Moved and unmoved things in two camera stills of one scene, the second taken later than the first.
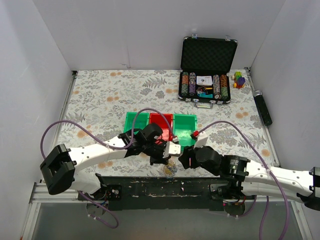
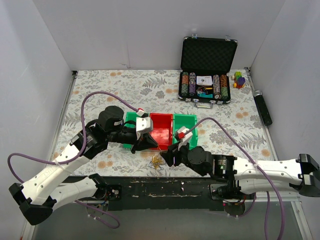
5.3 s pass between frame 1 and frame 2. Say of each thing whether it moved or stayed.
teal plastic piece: stayed
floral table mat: stayed
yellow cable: moved
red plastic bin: stayed
